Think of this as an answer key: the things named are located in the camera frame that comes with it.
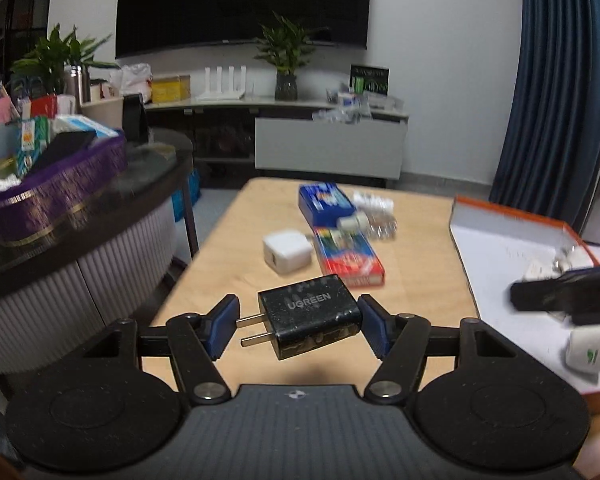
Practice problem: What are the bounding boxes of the black tablet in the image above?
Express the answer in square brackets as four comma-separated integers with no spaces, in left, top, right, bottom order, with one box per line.
[25,131,97,176]

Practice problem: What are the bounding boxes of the clear acrylic holder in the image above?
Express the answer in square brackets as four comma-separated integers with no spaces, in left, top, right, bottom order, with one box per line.
[367,92,406,111]

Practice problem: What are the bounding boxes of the green plant in glass vase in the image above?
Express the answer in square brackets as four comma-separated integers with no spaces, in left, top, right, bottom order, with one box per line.
[252,12,326,102]

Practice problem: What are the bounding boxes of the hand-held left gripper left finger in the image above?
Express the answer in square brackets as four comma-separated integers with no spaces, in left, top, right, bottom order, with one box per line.
[82,294,240,407]

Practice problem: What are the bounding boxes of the white USB charger cube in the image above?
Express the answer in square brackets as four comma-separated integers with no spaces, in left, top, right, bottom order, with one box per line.
[262,230,312,277]

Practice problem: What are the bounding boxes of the large green potted plant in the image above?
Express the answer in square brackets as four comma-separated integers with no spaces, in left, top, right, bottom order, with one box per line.
[10,24,118,96]

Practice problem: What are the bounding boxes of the black wall charger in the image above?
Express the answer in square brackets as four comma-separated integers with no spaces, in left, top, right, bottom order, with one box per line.
[237,274,365,361]

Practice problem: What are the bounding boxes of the blue-handled scissors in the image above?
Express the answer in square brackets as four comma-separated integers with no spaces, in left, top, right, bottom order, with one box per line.
[12,77,46,98]

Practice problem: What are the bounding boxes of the purple fabric storage box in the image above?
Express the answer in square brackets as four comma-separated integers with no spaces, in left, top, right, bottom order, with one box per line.
[0,137,128,248]

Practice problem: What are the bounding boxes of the black television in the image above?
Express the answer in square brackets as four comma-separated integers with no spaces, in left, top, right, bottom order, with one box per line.
[115,0,373,59]

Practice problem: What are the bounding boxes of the blue card box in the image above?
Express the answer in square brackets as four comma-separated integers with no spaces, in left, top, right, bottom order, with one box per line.
[298,183,356,226]

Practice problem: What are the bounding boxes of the white router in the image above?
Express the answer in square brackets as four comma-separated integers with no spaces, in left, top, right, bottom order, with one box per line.
[196,66,247,100]

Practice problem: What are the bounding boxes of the black round side table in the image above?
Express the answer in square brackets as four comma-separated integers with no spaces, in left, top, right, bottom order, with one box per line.
[0,127,196,373]

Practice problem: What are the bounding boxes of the yellow box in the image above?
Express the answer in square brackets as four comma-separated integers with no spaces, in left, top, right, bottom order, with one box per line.
[151,74,192,103]

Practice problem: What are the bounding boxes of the small white plastic bottle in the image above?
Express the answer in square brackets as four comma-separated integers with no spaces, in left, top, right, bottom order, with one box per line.
[352,191,395,213]

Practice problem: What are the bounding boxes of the blue plastic bag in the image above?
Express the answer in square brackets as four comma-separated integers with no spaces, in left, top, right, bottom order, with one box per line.
[172,170,201,221]

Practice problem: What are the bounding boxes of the dark blue curtain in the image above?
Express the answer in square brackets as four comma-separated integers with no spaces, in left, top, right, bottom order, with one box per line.
[489,0,600,233]

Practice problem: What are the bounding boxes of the red playing card box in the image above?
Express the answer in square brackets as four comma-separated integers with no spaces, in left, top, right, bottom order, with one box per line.
[311,226,387,288]

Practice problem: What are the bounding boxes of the clear plastic bag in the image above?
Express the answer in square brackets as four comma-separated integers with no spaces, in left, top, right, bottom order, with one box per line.
[312,106,373,123]

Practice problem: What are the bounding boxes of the light blue white box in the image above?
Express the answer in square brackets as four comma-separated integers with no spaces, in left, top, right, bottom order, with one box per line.
[54,114,121,140]

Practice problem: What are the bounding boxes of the white plastic bag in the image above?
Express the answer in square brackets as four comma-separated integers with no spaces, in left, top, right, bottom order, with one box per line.
[109,63,153,98]

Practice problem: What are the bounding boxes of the green white patterned carton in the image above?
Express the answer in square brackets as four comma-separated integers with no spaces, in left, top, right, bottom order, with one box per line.
[15,116,51,171]

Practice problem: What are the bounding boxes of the black green sign card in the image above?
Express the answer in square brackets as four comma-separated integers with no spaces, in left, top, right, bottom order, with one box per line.
[349,64,390,95]

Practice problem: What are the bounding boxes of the steel thermos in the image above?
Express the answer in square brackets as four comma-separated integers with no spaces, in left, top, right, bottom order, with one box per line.
[65,64,92,106]

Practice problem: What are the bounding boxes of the white TV cabinet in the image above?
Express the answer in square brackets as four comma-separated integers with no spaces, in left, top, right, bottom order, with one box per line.
[145,97,410,181]

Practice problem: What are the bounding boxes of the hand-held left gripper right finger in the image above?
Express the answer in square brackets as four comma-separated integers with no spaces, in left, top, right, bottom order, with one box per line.
[356,294,513,407]

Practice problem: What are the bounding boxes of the clear glass bottle white cap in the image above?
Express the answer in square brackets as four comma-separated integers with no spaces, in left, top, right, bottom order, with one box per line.
[337,211,398,241]

